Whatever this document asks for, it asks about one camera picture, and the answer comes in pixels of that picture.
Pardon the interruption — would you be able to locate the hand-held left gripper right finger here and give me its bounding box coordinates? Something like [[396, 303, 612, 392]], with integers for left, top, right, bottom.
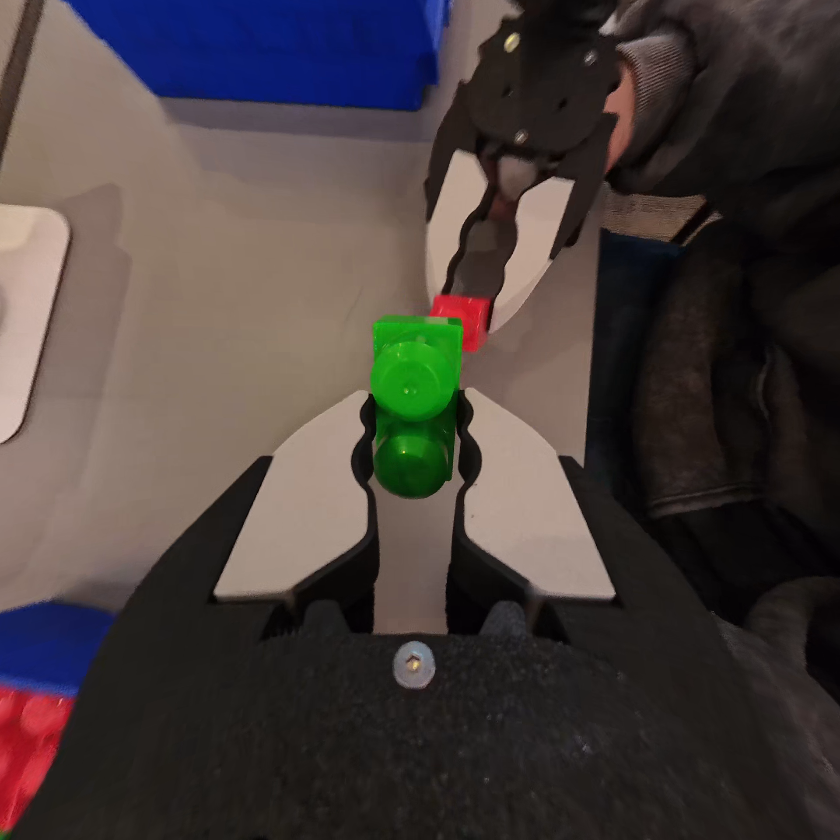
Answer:
[[448, 387, 618, 634]]

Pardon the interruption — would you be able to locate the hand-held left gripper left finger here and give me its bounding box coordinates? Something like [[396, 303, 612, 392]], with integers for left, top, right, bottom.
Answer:
[[212, 388, 382, 634]]

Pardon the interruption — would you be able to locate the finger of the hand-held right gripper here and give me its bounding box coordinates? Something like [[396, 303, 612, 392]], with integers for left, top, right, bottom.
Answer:
[[486, 177, 573, 332], [425, 150, 503, 304]]

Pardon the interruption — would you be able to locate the red tall toy block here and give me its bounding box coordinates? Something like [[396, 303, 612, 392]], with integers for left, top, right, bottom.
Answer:
[[430, 295, 494, 353]]

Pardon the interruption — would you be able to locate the green two-stud toy block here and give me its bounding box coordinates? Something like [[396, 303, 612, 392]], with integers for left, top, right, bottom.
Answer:
[[369, 315, 466, 500]]

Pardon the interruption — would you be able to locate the blue divided plastic bin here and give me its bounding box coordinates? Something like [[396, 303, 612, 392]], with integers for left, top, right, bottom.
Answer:
[[0, 604, 119, 840]]

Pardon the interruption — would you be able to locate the person's right forearm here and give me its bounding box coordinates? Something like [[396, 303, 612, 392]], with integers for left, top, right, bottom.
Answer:
[[597, 0, 840, 237]]

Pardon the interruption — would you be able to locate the grey desk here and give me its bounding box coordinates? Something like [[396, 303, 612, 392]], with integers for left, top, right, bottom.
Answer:
[[0, 0, 601, 657]]

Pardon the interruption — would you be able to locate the person's right hand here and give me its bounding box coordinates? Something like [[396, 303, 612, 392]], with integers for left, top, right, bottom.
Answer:
[[600, 62, 636, 175]]

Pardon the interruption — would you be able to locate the white folding book stand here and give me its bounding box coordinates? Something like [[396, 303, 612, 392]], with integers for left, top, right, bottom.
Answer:
[[0, 203, 72, 446]]

